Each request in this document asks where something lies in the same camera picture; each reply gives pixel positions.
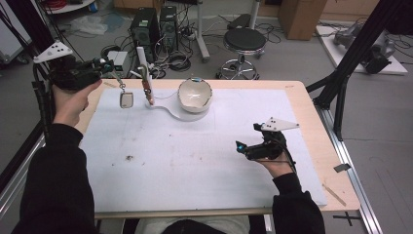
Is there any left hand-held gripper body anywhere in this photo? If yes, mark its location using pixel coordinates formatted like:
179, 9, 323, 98
33, 40, 103, 92

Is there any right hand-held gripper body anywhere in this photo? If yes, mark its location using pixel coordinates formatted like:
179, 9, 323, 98
244, 116, 300, 161

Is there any car key with silver strap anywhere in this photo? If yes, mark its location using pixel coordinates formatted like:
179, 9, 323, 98
110, 69, 134, 109

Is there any white stand with pole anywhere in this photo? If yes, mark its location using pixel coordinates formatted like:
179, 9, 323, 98
135, 46, 215, 123

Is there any person's right hand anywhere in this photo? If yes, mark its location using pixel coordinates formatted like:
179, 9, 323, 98
264, 152, 295, 179

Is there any person's left hand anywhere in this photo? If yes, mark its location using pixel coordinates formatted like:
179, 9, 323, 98
52, 81, 103, 129

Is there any clear plastic bag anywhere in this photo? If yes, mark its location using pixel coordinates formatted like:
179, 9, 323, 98
69, 14, 109, 36

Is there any large black computer tower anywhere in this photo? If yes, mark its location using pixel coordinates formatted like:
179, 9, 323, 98
130, 7, 161, 64

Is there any white foam mat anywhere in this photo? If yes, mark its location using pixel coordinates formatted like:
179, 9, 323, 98
79, 87, 328, 214

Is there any white ceramic bowl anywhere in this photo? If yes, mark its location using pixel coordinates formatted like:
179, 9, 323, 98
177, 77, 213, 114

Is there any narrow black computer tower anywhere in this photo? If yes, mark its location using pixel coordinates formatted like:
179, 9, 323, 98
159, 5, 179, 53

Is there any small black card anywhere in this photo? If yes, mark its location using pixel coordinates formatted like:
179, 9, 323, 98
333, 163, 353, 174

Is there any thin wooden stick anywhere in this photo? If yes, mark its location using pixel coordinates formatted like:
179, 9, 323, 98
321, 183, 348, 208

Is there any black round stool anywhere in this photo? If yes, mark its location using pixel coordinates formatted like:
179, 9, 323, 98
215, 27, 268, 81

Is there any person's lap clothing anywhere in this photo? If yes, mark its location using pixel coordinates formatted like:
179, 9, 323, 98
132, 215, 252, 234

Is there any white metal stand leg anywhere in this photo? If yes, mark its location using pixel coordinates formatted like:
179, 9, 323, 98
194, 0, 211, 62

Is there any cardboard box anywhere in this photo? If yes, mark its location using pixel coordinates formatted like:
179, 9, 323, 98
277, 0, 328, 42

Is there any white platform with grey machine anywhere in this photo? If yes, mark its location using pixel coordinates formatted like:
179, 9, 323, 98
315, 18, 408, 76

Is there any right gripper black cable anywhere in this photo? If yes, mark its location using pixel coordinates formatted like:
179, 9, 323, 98
276, 136, 298, 174

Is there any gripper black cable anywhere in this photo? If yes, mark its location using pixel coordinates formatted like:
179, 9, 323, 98
276, 136, 298, 174
31, 62, 55, 137

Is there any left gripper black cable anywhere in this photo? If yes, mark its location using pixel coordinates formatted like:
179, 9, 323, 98
31, 62, 55, 137

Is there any black metal frame strut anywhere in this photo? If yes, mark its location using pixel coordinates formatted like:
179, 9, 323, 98
0, 0, 95, 193
306, 0, 413, 140

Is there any coiled black cable bundle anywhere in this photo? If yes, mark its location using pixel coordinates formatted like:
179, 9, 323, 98
166, 52, 193, 72

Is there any aluminium rail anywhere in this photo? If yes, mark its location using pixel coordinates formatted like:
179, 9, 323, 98
316, 106, 384, 234

